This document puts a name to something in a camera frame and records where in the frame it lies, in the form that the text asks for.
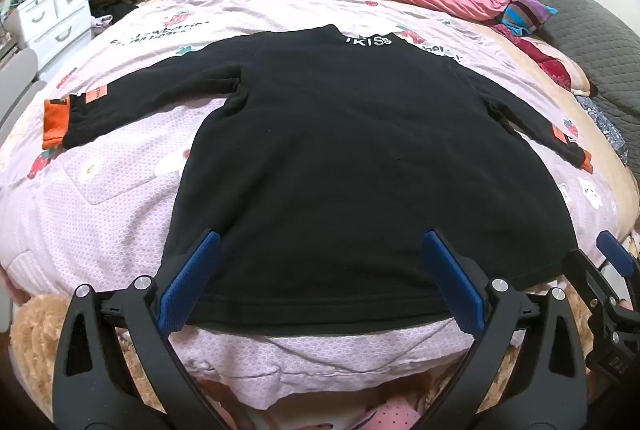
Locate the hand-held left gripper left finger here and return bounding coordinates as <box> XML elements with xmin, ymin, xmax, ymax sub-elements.
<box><xmin>51</xmin><ymin>229</ymin><xmax>237</xmax><ymax>430</ymax></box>

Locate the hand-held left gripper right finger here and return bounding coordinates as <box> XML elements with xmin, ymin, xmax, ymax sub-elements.
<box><xmin>404</xmin><ymin>229</ymin><xmax>589</xmax><ymax>430</ymax></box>

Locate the black sweater with orange cuffs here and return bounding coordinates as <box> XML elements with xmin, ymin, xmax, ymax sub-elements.
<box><xmin>42</xmin><ymin>24</ymin><xmax>594</xmax><ymax>337</ymax></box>

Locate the white drawer cabinet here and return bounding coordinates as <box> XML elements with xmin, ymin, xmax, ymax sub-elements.
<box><xmin>5</xmin><ymin>0</ymin><xmax>94</xmax><ymax>78</ymax></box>

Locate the grey chair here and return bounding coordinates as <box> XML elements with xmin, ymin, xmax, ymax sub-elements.
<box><xmin>0</xmin><ymin>47</ymin><xmax>47</xmax><ymax>137</ymax></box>

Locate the brown plush blanket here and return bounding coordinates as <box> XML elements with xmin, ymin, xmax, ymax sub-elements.
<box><xmin>10</xmin><ymin>292</ymin><xmax>167</xmax><ymax>430</ymax></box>

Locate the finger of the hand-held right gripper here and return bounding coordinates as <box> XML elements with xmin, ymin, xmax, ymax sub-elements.
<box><xmin>596</xmin><ymin>231</ymin><xmax>631</xmax><ymax>301</ymax></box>
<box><xmin>562</xmin><ymin>249</ymin><xmax>622</xmax><ymax>311</ymax></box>

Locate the pink dotted cloth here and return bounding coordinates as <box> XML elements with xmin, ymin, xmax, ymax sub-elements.
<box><xmin>320</xmin><ymin>397</ymin><xmax>437</xmax><ymax>430</ymax></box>

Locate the blue floral cloth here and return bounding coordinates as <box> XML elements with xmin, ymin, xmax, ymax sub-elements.
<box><xmin>575</xmin><ymin>94</ymin><xmax>630</xmax><ymax>167</ymax></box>

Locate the red cloth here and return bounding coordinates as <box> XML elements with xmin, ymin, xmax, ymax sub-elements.
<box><xmin>492</xmin><ymin>24</ymin><xmax>574</xmax><ymax>91</ymax></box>

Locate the striped colourful cloth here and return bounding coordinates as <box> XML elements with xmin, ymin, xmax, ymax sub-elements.
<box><xmin>500</xmin><ymin>0</ymin><xmax>559</xmax><ymax>38</ymax></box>

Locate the grey quilted headboard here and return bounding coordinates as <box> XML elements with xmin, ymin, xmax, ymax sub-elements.
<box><xmin>482</xmin><ymin>0</ymin><xmax>640</xmax><ymax>151</ymax></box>

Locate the peach bed sheet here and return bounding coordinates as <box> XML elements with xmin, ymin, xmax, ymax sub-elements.
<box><xmin>495</xmin><ymin>28</ymin><xmax>637</xmax><ymax>231</ymax></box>

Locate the pink strawberry print blanket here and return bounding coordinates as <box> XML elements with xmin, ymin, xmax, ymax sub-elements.
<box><xmin>0</xmin><ymin>0</ymin><xmax>636</xmax><ymax>411</ymax></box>

